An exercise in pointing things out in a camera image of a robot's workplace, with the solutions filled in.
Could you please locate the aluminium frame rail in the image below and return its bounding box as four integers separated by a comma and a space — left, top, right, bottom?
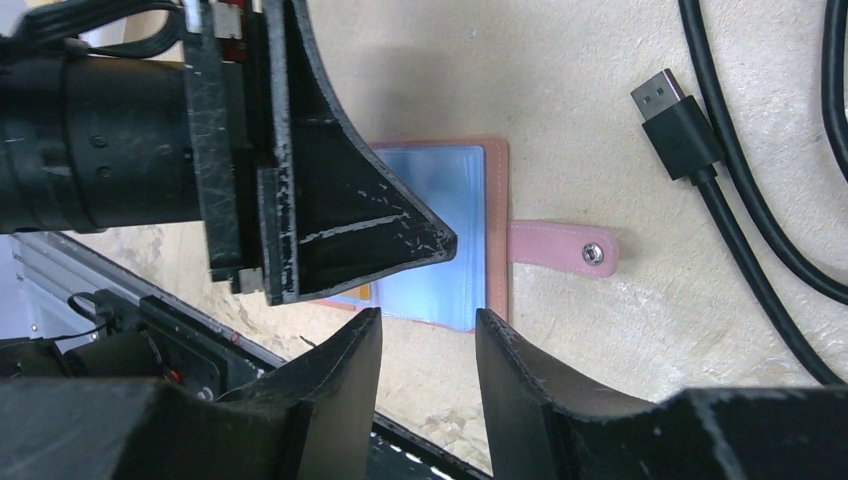
8, 232, 287, 369

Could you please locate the black cable with micro plug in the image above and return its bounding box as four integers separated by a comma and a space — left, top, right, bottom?
676, 0, 848, 307

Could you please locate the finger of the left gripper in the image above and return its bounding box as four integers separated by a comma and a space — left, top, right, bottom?
257, 1, 458, 306

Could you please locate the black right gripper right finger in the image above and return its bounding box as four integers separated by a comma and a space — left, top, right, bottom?
475, 309, 847, 479

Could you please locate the gold credit card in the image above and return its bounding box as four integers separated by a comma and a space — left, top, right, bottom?
348, 284, 374, 304

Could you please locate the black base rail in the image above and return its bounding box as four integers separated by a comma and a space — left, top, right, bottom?
1, 290, 483, 479

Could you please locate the black cable with USB plug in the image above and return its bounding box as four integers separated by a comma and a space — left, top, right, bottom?
629, 68, 848, 387

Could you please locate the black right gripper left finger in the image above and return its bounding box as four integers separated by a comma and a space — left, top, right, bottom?
1, 308, 383, 479

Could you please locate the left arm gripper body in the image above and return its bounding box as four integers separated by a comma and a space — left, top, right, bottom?
1, 1, 265, 293

